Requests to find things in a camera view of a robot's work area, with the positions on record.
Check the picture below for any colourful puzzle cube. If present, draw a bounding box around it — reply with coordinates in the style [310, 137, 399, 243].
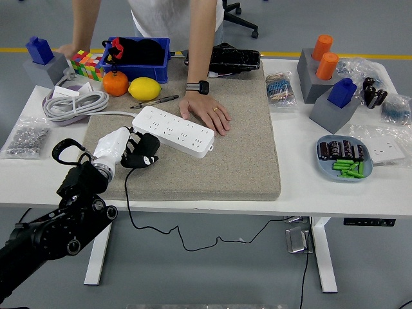
[70, 50, 106, 80]

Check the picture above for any white power strip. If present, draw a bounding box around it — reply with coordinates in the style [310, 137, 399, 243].
[131, 105, 216, 159]

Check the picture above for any blue-grey plate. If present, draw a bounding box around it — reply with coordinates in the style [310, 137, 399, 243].
[315, 135, 374, 183]

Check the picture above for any clear bag of resistors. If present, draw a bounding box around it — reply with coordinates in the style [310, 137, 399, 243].
[265, 70, 299, 109]

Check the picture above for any blue bottle-shaped block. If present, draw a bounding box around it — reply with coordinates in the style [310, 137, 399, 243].
[25, 35, 55, 65]
[327, 77, 359, 109]

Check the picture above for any black floor cable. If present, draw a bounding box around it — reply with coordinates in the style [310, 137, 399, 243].
[299, 218, 315, 309]
[17, 207, 33, 225]

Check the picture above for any yellow lemon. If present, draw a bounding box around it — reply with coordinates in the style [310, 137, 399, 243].
[127, 77, 162, 100]

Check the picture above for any black wristwatch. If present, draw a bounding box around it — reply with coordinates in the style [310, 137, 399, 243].
[185, 80, 211, 96]

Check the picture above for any black silver pen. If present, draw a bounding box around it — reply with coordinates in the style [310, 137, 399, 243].
[129, 94, 180, 109]

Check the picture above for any clear bag of metal nuts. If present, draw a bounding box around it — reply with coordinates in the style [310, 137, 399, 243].
[0, 116, 52, 160]

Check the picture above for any person's torso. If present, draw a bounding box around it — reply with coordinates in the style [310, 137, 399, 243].
[127, 0, 225, 49]

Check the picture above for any small white box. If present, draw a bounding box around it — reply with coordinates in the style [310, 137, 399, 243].
[52, 85, 80, 98]

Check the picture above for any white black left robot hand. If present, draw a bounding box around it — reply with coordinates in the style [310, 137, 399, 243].
[93, 126, 160, 169]

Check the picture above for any person's left hand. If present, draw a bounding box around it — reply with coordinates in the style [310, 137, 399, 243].
[178, 89, 232, 136]

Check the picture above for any black plug adapter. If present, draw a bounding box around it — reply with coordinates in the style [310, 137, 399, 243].
[135, 132, 161, 157]

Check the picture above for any orange cylinder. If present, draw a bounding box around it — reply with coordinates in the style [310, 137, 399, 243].
[315, 51, 340, 81]
[312, 34, 334, 62]

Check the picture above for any purple disc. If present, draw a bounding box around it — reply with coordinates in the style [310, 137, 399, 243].
[42, 84, 91, 126]

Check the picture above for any white table leg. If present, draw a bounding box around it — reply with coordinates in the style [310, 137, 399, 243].
[310, 216, 339, 294]
[84, 209, 115, 286]

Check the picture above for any person's right hand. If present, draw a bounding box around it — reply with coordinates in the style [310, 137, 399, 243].
[56, 43, 80, 61]

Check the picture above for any grey-brown mat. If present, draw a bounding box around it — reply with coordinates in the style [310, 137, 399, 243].
[70, 59, 282, 202]

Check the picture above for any silver metal pedal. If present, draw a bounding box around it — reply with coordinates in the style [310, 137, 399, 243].
[285, 226, 315, 254]

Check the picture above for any black table control panel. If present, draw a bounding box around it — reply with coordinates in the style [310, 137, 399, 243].
[343, 218, 397, 227]

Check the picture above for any orange fruit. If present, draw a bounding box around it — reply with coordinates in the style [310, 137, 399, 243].
[102, 71, 129, 97]

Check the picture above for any crumpled clear plastic bag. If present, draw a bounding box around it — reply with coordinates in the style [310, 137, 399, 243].
[336, 57, 387, 94]

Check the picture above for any blue plastic bin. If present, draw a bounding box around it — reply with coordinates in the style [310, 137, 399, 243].
[98, 36, 172, 84]

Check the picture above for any black plastic tray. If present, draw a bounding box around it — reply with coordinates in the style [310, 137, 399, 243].
[183, 43, 261, 73]

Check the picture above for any clear bag of blue parts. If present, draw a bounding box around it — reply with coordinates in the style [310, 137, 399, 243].
[380, 95, 412, 126]

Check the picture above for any clear socket bag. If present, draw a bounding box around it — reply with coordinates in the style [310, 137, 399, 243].
[349, 124, 412, 168]

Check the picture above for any thin black plug cord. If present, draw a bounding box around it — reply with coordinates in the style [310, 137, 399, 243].
[124, 165, 294, 251]

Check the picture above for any white wall socket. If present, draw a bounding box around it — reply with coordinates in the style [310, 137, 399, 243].
[370, 140, 406, 164]

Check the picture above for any black office chair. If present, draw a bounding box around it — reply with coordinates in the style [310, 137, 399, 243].
[221, 0, 259, 39]

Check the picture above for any grey two-hole block holder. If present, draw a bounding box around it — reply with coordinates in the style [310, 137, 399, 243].
[296, 48, 342, 104]

